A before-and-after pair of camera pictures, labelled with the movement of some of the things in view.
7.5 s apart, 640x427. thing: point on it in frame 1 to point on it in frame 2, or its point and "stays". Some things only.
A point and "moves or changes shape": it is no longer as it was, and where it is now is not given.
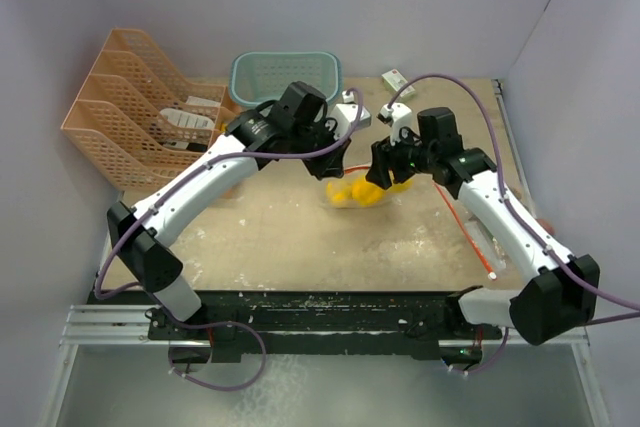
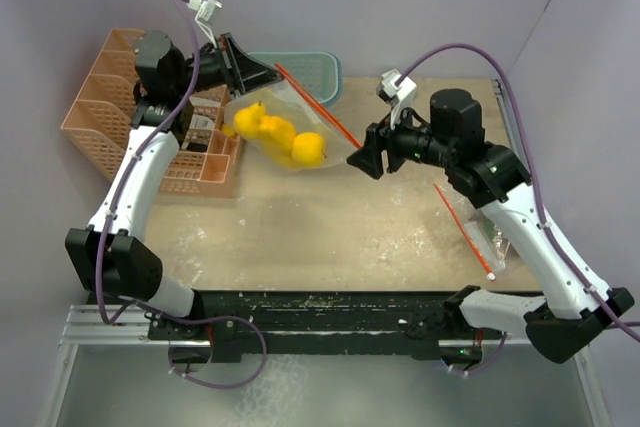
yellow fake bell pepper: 366,193 moves or changes shape
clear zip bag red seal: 353,190 moves or changes shape
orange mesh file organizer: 137,126 stays
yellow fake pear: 398,188 moves or changes shape
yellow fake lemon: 340,192 moves or changes shape
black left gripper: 330,166 to 246,74
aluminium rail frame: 95,325 stays
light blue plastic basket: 260,77 stays
